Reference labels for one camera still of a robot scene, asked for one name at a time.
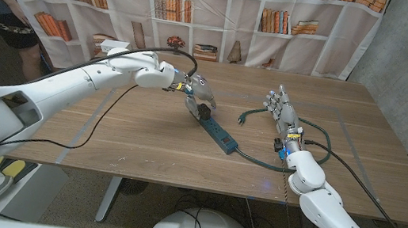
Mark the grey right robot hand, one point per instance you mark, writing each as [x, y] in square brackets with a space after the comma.
[287, 115]

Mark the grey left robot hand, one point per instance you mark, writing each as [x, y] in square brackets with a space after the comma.
[199, 87]

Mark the black power adapter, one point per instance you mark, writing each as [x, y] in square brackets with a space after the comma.
[204, 111]

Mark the green power strip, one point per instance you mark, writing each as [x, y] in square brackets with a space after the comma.
[221, 134]

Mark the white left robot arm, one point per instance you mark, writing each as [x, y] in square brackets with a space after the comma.
[73, 79]

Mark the grey tape outline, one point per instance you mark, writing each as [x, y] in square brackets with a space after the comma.
[239, 94]

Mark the printed bookshelf backdrop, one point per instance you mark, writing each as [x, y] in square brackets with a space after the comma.
[240, 27]

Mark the white outlet box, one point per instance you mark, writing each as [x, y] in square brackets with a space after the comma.
[111, 44]

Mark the black round floor fan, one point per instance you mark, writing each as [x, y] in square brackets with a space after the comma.
[133, 187]

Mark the white floor board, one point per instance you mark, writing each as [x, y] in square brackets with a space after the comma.
[45, 191]

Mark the yellow and black foot pedal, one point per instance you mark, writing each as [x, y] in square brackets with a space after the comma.
[14, 168]

